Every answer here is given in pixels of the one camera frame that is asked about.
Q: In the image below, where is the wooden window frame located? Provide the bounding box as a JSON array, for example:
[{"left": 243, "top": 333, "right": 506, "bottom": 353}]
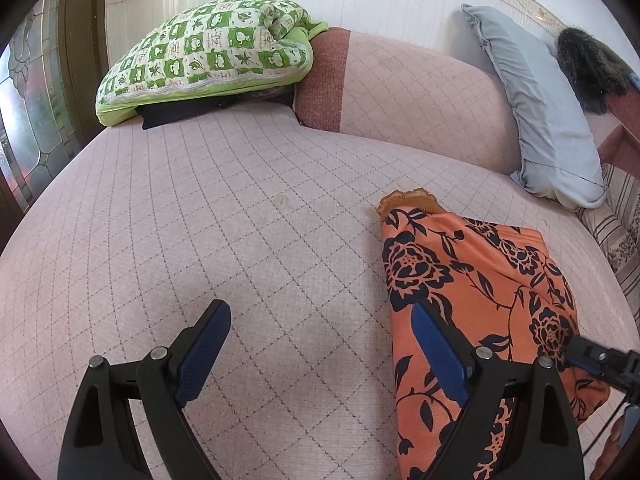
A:
[{"left": 55, "top": 0, "right": 108, "bottom": 136}]

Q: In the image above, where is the pink quilted sofa seat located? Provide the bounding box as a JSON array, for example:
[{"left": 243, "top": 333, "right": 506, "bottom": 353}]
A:
[{"left": 0, "top": 107, "right": 640, "bottom": 480}]

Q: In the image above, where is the green patterned pillow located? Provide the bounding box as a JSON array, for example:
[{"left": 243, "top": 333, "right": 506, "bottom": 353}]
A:
[{"left": 95, "top": 0, "right": 330, "bottom": 127}]

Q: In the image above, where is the striped cloth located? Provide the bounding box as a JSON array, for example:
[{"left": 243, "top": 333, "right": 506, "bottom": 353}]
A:
[{"left": 575, "top": 162, "right": 640, "bottom": 321}]

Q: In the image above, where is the black folded cloth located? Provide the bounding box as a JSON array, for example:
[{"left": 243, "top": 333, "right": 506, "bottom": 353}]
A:
[{"left": 136, "top": 91, "right": 296, "bottom": 131}]

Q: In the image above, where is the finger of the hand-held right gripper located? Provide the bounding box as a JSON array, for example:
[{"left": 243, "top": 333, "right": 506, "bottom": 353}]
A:
[{"left": 565, "top": 335, "right": 640, "bottom": 397}]

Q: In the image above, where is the orange floral garment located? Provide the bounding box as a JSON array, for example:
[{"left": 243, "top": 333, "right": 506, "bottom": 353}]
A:
[{"left": 376, "top": 187, "right": 611, "bottom": 480}]

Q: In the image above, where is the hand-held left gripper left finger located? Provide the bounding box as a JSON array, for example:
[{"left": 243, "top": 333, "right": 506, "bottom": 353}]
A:
[{"left": 57, "top": 299, "right": 232, "bottom": 480}]

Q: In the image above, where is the dark furry hat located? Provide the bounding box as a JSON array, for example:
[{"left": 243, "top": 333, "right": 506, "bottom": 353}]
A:
[{"left": 555, "top": 25, "right": 633, "bottom": 115}]

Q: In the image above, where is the stained glass window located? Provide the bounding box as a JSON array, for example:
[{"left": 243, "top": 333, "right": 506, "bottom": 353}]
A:
[{"left": 0, "top": 0, "right": 83, "bottom": 211}]

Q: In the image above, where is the black cable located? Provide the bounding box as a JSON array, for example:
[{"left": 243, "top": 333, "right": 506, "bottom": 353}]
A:
[{"left": 582, "top": 395, "right": 632, "bottom": 458}]

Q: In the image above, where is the pink sofa backrest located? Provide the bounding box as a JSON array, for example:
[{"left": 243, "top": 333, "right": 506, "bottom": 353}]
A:
[{"left": 292, "top": 29, "right": 526, "bottom": 173}]

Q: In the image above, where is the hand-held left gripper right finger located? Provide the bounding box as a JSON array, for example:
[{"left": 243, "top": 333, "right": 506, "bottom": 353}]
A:
[{"left": 410, "top": 301, "right": 586, "bottom": 480}]

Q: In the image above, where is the grey-blue pillow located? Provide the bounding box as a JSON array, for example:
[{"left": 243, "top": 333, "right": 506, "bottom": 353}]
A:
[{"left": 460, "top": 3, "right": 608, "bottom": 210}]

